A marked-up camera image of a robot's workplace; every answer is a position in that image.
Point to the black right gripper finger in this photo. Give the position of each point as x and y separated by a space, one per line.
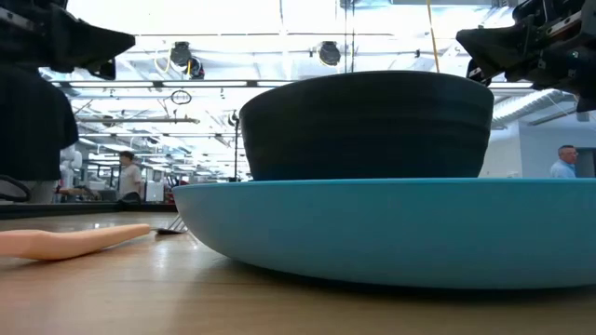
498 51
479 75

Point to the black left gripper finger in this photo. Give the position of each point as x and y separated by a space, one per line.
84 44
104 71

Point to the dark ribbed bowl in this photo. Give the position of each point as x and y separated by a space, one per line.
368 125

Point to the person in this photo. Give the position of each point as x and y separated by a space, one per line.
130 179
32 125
564 167

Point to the white humanoid robot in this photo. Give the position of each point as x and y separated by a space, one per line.
73 160

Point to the long ceiling light bar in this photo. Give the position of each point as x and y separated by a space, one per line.
209 84

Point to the thin black pole stand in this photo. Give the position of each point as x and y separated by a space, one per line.
236 149

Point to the blue round plate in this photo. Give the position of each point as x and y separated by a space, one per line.
396 232

